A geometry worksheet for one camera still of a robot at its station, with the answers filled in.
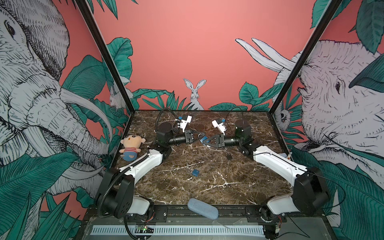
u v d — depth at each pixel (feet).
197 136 2.35
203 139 2.31
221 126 2.34
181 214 2.45
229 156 3.13
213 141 2.26
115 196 1.37
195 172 2.90
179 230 2.30
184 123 2.33
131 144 3.04
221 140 2.13
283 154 2.97
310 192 1.40
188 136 2.16
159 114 3.86
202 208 2.43
